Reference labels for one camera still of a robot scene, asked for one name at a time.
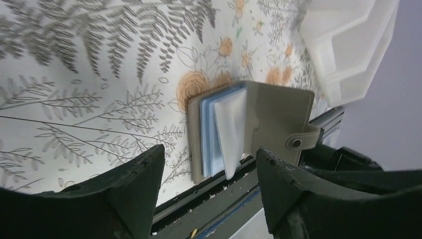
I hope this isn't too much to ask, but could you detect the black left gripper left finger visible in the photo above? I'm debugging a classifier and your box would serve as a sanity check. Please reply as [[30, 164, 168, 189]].
[[0, 144, 165, 239]]

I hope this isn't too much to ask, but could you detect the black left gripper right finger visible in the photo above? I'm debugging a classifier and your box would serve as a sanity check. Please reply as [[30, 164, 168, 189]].
[[256, 148, 422, 239]]

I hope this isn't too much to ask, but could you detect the grey card holder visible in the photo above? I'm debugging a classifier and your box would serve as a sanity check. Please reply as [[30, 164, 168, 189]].
[[188, 81, 320, 184]]

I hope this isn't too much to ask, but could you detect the blue credit card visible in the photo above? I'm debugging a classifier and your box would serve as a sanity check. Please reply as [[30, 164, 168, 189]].
[[199, 84, 247, 179]]

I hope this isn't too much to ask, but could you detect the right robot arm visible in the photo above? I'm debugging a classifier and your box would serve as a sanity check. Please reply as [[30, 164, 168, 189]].
[[300, 143, 383, 171]]

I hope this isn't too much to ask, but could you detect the floral table mat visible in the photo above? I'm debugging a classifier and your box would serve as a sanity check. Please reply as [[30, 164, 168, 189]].
[[0, 0, 328, 204]]

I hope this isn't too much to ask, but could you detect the translucent plastic bin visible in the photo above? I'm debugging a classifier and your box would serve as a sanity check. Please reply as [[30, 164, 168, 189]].
[[299, 0, 400, 107]]

